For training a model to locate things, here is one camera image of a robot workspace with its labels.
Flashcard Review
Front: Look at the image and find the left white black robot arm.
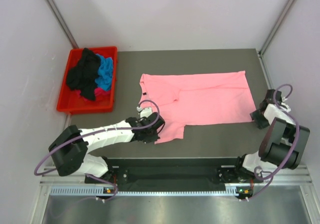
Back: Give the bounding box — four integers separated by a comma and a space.
48, 112, 165, 183

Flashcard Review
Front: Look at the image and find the black t shirt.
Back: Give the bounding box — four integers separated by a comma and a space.
66, 48, 101, 101

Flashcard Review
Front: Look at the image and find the aluminium frame rail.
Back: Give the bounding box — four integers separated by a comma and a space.
40, 165, 313, 186

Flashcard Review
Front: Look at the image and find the right corner aluminium post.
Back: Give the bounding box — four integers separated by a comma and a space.
257, 0, 297, 58

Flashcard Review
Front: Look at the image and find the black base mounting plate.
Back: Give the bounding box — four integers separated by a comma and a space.
84, 156, 253, 192

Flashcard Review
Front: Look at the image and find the blue t shirt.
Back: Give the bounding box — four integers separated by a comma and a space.
95, 54, 114, 92

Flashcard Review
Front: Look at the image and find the left corner aluminium post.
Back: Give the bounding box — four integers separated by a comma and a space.
45, 0, 79, 49

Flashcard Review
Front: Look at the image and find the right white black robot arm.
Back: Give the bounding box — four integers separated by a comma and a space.
233, 89, 310, 182

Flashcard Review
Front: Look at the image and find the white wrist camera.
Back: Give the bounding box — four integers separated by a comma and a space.
136, 106, 153, 119
279, 96, 291, 113

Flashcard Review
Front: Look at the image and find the corner aluminium post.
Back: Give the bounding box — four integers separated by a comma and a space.
257, 0, 297, 58
45, 0, 79, 49

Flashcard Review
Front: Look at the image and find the magenta t shirt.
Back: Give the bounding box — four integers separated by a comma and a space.
75, 87, 111, 102

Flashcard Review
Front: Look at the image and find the red plastic bin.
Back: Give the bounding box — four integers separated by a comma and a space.
56, 46, 118, 115

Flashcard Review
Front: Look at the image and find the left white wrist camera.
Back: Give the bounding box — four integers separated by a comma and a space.
136, 106, 153, 119

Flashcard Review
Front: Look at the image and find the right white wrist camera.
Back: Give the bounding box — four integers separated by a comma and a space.
279, 96, 291, 113

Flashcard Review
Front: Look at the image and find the slotted cable duct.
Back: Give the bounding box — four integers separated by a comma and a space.
50, 186, 253, 197

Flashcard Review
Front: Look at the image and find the pink t shirt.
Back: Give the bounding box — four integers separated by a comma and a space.
139, 71, 256, 144

